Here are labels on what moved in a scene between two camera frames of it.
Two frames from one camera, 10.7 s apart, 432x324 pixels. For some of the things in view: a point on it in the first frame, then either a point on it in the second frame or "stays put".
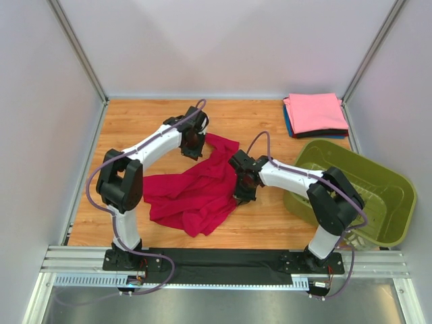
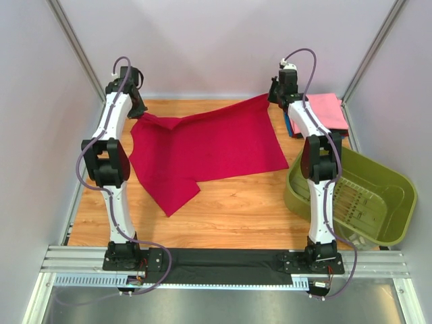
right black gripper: [243, 194] to [273, 95]
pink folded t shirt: [316, 111] stays put
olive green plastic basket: [389, 199] stays put
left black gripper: [192, 152] to [136, 108]
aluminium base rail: [72, 266] stays put
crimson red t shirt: [200, 196] to [237, 139]
